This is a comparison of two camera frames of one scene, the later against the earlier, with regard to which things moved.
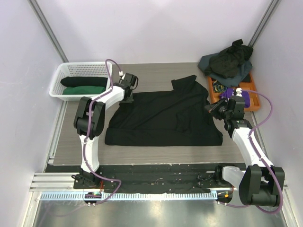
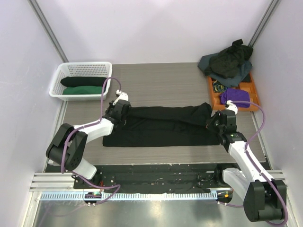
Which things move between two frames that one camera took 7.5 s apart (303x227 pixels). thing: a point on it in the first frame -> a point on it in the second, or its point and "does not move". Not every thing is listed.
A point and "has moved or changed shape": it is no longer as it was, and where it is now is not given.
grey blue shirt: [234, 80] does not move
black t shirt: [181, 117] has moved or changed shape
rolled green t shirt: [83, 90] does not move
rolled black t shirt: [78, 81] does not move
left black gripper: [129, 100] -> [111, 106]
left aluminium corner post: [35, 9] does not move
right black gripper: [213, 108] -> [215, 120]
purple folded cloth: [227, 92] does not move
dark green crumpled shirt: [225, 63] does not move
